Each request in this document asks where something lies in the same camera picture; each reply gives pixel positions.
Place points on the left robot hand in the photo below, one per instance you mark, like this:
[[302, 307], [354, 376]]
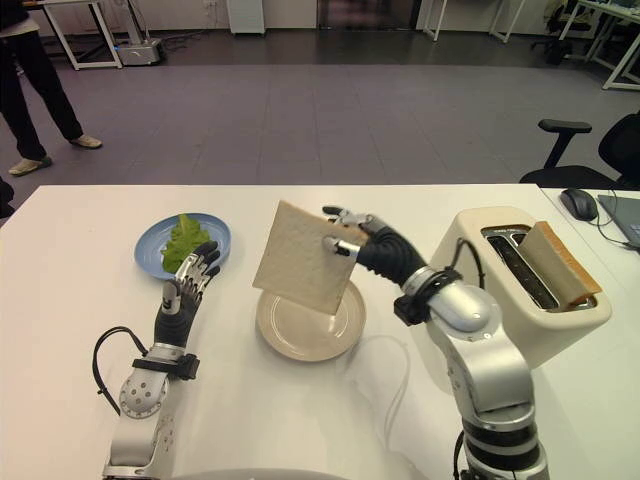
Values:
[[176, 320]]

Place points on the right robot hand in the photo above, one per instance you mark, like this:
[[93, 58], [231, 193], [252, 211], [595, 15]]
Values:
[[387, 252]]

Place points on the bread slice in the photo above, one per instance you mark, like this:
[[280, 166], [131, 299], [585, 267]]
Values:
[[305, 260], [557, 265]]

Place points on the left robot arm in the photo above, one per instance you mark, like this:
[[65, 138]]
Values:
[[142, 415]]

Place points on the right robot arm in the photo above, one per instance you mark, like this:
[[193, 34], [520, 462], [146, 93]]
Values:
[[480, 360]]

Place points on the blue plate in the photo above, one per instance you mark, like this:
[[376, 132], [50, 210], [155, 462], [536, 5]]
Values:
[[150, 250]]

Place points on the green lettuce leaf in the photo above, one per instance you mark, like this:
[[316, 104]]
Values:
[[181, 245]]

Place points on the cream plate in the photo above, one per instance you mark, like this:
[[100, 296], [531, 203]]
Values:
[[305, 327]]

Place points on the cream toaster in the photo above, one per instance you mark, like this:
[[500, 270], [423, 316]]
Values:
[[550, 340]]

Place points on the black computer mouse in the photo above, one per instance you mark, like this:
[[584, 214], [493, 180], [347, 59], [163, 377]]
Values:
[[579, 202]]

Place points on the black office chair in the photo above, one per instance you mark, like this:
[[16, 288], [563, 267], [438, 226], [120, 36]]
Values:
[[557, 47], [590, 160]]

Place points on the grey laptop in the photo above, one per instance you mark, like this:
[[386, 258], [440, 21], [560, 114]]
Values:
[[622, 217]]

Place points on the person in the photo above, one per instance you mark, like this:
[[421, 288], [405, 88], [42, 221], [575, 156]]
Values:
[[35, 100]]

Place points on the white wheeled machine base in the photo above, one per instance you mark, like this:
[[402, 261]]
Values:
[[140, 52]]

